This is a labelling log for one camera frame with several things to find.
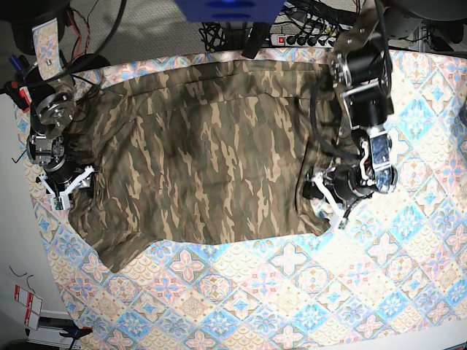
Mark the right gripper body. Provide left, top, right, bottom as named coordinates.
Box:
left=45, top=162, right=93, bottom=197

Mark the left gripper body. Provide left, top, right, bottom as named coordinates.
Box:
left=323, top=166, right=372, bottom=208

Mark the camouflage T-shirt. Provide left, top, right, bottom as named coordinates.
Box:
left=69, top=61, right=341, bottom=272

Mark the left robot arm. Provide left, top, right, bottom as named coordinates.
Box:
left=302, top=1, right=397, bottom=210

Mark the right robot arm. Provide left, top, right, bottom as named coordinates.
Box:
left=1, top=1, right=108, bottom=208

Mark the black allen key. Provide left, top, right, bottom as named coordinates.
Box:
left=11, top=149, right=27, bottom=164

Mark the red black table clamp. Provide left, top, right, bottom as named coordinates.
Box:
left=1, top=81, right=31, bottom=112

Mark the patterned tile tablecloth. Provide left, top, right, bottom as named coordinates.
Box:
left=21, top=49, right=466, bottom=349

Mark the red white label tag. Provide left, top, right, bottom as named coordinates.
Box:
left=14, top=284, right=43, bottom=330

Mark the blue table clamp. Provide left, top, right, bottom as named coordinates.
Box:
left=9, top=55, right=34, bottom=78

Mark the white power strip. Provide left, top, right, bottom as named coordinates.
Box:
left=269, top=34, right=336, bottom=48

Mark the black blue bottom clamp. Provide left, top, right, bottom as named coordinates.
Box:
left=59, top=326, right=93, bottom=348

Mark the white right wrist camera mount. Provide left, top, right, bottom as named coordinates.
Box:
left=36, top=167, right=96, bottom=211

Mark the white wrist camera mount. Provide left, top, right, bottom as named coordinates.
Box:
left=305, top=168, right=352, bottom=230
left=36, top=167, right=96, bottom=211

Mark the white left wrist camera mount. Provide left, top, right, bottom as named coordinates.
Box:
left=305, top=168, right=352, bottom=230

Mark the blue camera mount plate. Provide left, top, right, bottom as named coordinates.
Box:
left=175, top=0, right=285, bottom=23

